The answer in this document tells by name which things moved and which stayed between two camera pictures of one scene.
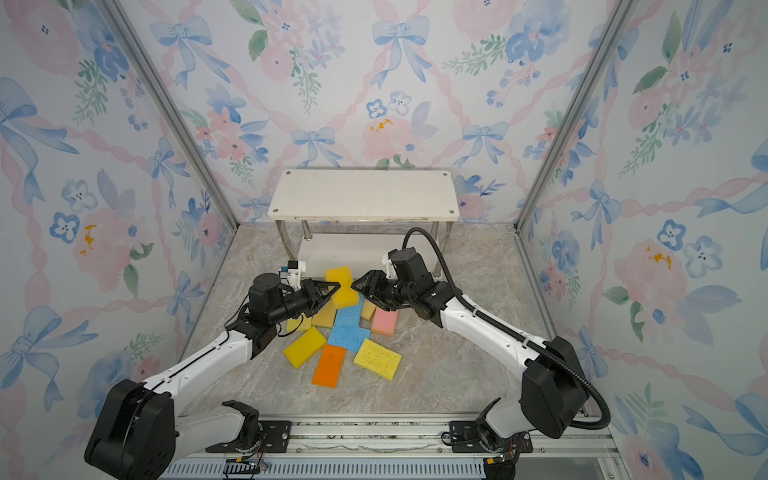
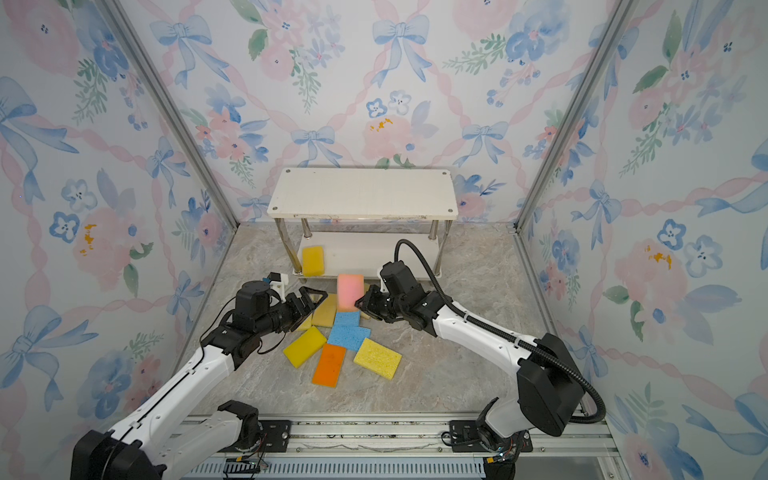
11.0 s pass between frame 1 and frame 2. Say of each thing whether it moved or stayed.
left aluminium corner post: stayed
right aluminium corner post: stayed
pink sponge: moved
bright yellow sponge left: stayed
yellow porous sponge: stayed
